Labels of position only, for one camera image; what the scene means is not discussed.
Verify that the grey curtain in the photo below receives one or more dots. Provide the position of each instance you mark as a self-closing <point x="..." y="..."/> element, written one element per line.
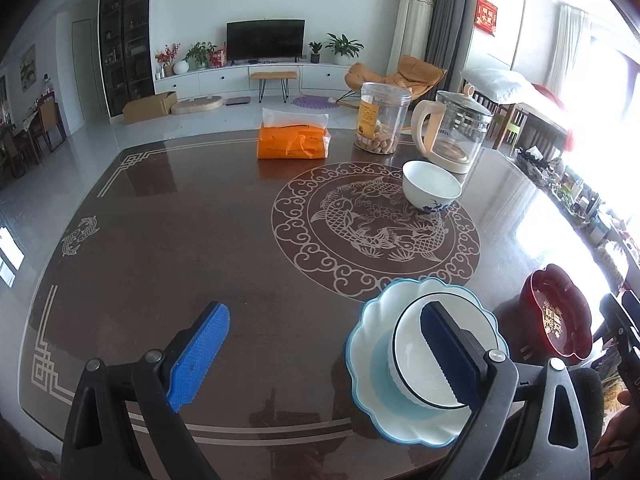
<point x="452" y="15"/>

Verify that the red wall calendar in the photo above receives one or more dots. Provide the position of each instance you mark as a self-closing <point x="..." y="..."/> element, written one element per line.
<point x="486" y="16"/>

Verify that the red blanket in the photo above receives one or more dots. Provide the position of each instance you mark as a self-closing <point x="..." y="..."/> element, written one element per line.
<point x="555" y="110"/>

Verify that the white pillow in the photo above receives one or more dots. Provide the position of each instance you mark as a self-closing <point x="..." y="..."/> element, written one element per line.
<point x="497" y="85"/>

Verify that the dark glass display cabinet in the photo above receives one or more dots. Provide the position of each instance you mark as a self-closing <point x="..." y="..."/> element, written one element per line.
<point x="125" y="35"/>

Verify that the orange tissue pack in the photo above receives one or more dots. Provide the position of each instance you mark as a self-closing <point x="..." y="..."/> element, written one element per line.
<point x="292" y="140"/>

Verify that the red flower-shaped plate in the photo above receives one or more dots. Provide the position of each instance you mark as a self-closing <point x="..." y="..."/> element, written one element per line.
<point x="555" y="310"/>

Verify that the grey bathroom scale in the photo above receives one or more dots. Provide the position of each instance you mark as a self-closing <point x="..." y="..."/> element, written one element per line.
<point x="237" y="101"/>

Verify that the white bowl with blue flowers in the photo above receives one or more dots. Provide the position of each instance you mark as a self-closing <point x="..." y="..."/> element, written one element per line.
<point x="430" y="185"/>

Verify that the standing air conditioner with cover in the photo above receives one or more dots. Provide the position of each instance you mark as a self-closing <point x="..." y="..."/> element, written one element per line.
<point x="412" y="25"/>

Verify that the wooden dining chair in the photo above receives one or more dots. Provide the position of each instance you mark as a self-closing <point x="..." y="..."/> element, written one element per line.
<point x="50" y="120"/>

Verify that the bushy green potted plant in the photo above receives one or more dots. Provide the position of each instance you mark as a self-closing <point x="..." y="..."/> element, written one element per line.
<point x="200" y="54"/>

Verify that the white round vase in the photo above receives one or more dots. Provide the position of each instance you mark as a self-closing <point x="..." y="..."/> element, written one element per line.
<point x="180" y="67"/>

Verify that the small green chair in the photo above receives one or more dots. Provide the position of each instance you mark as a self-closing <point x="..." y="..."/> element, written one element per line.
<point x="512" y="127"/>

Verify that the scalloped blue and white bowl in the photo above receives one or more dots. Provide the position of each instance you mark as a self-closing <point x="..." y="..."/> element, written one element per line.
<point x="370" y="320"/>

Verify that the orange lounge chair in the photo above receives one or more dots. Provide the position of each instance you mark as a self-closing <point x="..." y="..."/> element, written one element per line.
<point x="400" y="77"/>

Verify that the beige floor cushion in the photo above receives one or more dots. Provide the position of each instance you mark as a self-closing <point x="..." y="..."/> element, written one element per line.
<point x="197" y="105"/>

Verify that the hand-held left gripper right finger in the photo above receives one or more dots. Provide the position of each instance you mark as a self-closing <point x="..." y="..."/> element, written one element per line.
<point x="447" y="355"/>

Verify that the red flower bouquet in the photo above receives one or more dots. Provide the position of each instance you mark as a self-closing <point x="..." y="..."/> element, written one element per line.
<point x="167" y="55"/>

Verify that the black television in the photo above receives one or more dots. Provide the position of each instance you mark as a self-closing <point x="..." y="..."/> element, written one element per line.
<point x="265" y="40"/>

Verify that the wooden bed frame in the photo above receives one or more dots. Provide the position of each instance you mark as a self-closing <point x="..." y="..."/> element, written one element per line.
<point x="530" y="127"/>

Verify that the person's right hand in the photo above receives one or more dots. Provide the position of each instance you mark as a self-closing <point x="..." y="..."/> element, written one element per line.
<point x="620" y="430"/>

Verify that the red gift box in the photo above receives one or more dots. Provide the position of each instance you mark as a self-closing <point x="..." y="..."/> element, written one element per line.
<point x="218" y="58"/>

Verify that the purple round mat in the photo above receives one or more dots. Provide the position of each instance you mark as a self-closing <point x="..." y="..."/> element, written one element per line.
<point x="312" y="102"/>

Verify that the white television cabinet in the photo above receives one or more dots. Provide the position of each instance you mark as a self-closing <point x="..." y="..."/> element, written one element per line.
<point x="220" y="80"/>

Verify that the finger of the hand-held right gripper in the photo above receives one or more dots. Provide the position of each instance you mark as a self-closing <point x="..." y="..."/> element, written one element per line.
<point x="620" y="325"/>

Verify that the small potted plant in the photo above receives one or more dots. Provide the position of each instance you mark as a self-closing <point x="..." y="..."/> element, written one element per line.
<point x="315" y="52"/>

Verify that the broad-leaf potted plant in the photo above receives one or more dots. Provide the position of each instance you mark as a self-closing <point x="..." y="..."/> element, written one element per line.
<point x="344" y="47"/>

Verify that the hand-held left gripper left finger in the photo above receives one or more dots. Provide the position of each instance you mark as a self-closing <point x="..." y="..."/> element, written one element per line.
<point x="197" y="352"/>

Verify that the framed wall picture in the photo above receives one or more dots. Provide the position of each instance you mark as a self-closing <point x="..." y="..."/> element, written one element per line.
<point x="28" y="65"/>

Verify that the cardboard box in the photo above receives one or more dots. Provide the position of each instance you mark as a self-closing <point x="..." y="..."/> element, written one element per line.
<point x="147" y="107"/>

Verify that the clear plastic jar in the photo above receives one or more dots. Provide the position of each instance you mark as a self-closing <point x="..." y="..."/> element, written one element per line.
<point x="380" y="120"/>

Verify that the wooden bench with black legs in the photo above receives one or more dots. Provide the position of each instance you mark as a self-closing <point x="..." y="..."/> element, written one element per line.
<point x="272" y="80"/>

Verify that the white sheer curtain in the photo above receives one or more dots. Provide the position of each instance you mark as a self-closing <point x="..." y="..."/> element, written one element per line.
<point x="567" y="50"/>

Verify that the white ribbed bowl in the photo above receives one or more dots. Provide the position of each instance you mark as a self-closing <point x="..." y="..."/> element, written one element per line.
<point x="415" y="332"/>

